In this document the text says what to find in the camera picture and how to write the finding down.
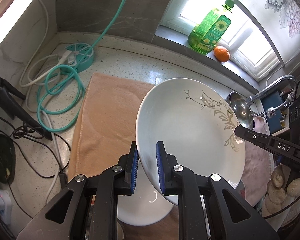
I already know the black tripod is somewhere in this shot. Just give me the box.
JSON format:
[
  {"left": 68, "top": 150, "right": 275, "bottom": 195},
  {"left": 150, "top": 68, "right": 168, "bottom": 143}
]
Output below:
[{"left": 0, "top": 77, "right": 52, "bottom": 140}]

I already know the right gloved hand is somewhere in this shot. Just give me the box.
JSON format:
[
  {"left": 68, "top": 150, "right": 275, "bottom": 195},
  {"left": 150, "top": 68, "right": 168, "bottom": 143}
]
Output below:
[{"left": 262, "top": 165, "right": 300, "bottom": 217}]

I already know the pink towel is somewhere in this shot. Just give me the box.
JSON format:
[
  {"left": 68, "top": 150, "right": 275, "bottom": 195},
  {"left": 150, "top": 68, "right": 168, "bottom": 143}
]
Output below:
[{"left": 236, "top": 115, "right": 274, "bottom": 207}]

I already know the chrome kitchen faucet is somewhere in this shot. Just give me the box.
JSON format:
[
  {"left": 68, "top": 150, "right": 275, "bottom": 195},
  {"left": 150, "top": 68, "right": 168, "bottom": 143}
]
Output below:
[{"left": 246, "top": 75, "right": 297, "bottom": 111}]

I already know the white power cable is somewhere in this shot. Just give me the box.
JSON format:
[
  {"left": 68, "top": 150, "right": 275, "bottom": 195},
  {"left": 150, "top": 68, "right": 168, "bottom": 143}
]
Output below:
[{"left": 19, "top": 0, "right": 73, "bottom": 205}]

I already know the white plug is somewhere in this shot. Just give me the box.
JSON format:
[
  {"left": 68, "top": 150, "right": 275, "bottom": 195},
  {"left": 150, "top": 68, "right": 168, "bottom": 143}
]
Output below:
[{"left": 58, "top": 50, "right": 76, "bottom": 65}]

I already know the green dish soap bottle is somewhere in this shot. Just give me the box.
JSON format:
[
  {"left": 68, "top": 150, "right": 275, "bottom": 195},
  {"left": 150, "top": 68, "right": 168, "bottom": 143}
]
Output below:
[{"left": 187, "top": 0, "right": 236, "bottom": 55}]

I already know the teal round power strip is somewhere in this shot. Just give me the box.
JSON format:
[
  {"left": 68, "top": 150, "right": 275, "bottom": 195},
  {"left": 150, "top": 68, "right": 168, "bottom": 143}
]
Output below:
[{"left": 58, "top": 43, "right": 94, "bottom": 73}]

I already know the blue box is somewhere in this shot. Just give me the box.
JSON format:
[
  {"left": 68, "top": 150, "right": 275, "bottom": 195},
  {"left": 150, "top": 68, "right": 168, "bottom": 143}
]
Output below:
[{"left": 261, "top": 90, "right": 286, "bottom": 134}]

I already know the orange tangerine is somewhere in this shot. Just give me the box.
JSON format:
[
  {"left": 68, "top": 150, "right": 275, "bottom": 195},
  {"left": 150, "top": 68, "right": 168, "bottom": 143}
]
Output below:
[{"left": 213, "top": 46, "right": 230, "bottom": 62}]

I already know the black cable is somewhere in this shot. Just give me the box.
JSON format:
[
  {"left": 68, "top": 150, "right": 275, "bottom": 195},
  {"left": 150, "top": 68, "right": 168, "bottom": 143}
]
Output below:
[{"left": 0, "top": 112, "right": 72, "bottom": 221}]

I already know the teal power cable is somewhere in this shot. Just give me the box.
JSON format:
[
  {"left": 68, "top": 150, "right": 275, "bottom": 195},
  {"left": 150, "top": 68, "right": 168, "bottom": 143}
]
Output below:
[{"left": 37, "top": 0, "right": 135, "bottom": 133}]

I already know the plain white plate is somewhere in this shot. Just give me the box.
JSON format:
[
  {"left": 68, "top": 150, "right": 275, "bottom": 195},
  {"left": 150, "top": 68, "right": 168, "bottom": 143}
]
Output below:
[{"left": 117, "top": 163, "right": 173, "bottom": 226}]

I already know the peach terry towel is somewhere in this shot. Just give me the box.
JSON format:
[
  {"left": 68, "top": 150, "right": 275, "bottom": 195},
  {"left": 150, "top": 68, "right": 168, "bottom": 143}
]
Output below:
[{"left": 67, "top": 73, "right": 180, "bottom": 240}]

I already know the white plate gold leaf pattern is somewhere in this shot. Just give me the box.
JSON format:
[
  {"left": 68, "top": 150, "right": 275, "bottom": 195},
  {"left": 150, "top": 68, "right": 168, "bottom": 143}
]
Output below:
[{"left": 135, "top": 78, "right": 245, "bottom": 191}]

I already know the white charger device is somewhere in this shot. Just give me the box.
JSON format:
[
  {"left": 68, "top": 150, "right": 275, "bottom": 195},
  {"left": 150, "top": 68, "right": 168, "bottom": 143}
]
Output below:
[{"left": 0, "top": 189, "right": 12, "bottom": 225}]

